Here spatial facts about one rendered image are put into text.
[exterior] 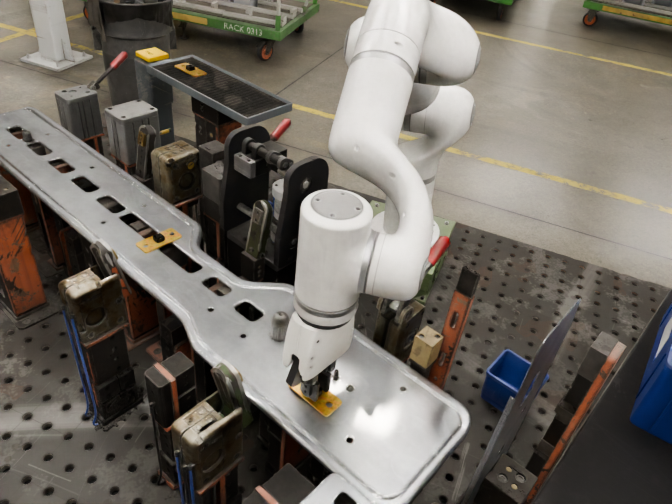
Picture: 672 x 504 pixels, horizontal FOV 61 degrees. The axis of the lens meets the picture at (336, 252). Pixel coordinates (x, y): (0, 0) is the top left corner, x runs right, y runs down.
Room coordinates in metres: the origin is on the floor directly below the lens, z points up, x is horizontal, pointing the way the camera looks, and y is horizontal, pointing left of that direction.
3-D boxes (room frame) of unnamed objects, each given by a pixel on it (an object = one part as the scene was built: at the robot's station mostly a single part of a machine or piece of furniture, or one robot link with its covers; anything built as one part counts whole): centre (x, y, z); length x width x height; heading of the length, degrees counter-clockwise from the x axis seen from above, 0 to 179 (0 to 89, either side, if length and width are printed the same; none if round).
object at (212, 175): (1.05, 0.25, 0.89); 0.13 x 0.11 x 0.38; 143
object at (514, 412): (0.42, -0.23, 1.17); 0.12 x 0.01 x 0.34; 143
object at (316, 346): (0.55, 0.01, 1.14); 0.10 x 0.07 x 0.11; 143
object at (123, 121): (1.20, 0.51, 0.90); 0.13 x 0.10 x 0.41; 143
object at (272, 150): (0.97, 0.14, 0.94); 0.18 x 0.13 x 0.49; 53
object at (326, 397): (0.55, 0.00, 1.01); 0.08 x 0.04 x 0.01; 53
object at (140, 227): (0.92, 0.41, 0.84); 0.17 x 0.06 x 0.29; 143
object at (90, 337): (0.69, 0.40, 0.87); 0.12 x 0.09 x 0.35; 143
